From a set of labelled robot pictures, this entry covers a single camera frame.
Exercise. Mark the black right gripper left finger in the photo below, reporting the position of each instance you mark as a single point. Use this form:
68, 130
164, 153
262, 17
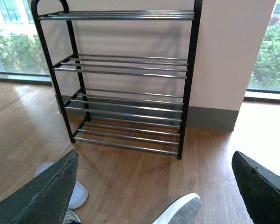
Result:
45, 199

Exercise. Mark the grey knit sneaker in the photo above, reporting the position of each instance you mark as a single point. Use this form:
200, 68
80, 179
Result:
181, 211
71, 218

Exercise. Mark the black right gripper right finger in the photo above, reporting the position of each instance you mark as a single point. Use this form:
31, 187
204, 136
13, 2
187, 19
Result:
259, 188

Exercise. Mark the black metal shoe rack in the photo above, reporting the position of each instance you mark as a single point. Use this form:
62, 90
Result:
94, 111

